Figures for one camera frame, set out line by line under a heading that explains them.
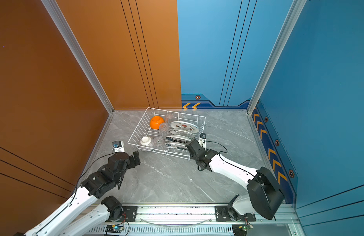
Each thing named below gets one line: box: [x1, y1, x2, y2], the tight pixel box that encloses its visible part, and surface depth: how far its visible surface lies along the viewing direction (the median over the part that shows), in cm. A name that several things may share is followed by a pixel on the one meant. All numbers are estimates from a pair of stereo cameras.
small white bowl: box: [140, 136, 152, 146], surface depth 96 cm
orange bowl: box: [149, 115, 165, 130], surface depth 107 cm
